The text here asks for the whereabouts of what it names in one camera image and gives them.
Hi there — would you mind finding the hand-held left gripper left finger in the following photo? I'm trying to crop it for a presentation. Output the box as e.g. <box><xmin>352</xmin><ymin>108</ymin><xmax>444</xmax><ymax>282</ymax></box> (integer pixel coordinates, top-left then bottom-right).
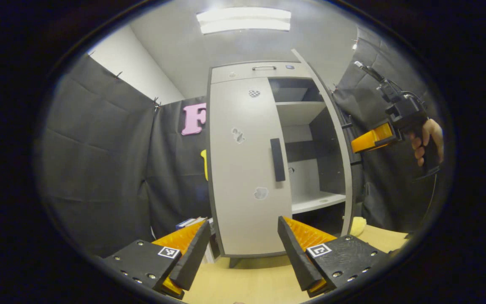
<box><xmin>102</xmin><ymin>220</ymin><xmax>212</xmax><ymax>300</ymax></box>

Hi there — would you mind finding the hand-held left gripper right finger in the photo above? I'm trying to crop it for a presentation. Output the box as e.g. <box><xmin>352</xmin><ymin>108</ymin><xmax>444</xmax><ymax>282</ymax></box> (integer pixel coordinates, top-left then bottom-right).
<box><xmin>278</xmin><ymin>216</ymin><xmax>391</xmax><ymax>298</ymax></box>

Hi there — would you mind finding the grey double-door shoe cabinet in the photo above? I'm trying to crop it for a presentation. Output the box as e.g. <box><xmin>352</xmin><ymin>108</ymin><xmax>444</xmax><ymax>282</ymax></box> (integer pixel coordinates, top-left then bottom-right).
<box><xmin>206</xmin><ymin>60</ymin><xmax>355</xmax><ymax>269</ymax></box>

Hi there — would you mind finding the grey cabinet door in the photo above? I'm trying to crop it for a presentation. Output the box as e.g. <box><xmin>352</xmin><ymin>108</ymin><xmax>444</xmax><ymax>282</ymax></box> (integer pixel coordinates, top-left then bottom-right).
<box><xmin>292</xmin><ymin>49</ymin><xmax>362</xmax><ymax>237</ymax></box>
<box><xmin>210</xmin><ymin>77</ymin><xmax>293</xmax><ymax>256</ymax></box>

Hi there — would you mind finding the grey cabinet drawer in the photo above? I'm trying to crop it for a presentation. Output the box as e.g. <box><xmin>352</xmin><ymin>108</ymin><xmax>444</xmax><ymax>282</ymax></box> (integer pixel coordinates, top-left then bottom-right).
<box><xmin>211</xmin><ymin>62</ymin><xmax>311</xmax><ymax>84</ymax></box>

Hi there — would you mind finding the white book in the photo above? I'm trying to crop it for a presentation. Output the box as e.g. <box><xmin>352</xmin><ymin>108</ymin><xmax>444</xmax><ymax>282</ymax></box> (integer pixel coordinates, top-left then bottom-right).
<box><xmin>204</xmin><ymin>236</ymin><xmax>221</xmax><ymax>264</ymax></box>

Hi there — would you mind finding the yellow round sponge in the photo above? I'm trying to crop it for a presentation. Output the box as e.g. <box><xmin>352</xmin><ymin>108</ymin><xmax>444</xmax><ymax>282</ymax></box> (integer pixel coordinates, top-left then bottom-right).
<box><xmin>350</xmin><ymin>217</ymin><xmax>367</xmax><ymax>236</ymax></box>

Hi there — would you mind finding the black backdrop cloth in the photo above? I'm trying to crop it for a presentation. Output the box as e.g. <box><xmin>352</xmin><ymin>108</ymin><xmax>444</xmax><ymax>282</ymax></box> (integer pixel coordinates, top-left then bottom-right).
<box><xmin>36</xmin><ymin>27</ymin><xmax>450</xmax><ymax>258</ymax></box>

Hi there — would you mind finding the ceiling light panel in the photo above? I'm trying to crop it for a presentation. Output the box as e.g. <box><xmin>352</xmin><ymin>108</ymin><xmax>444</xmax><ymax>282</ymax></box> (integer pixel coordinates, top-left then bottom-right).
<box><xmin>196</xmin><ymin>7</ymin><xmax>292</xmax><ymax>35</ymax></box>

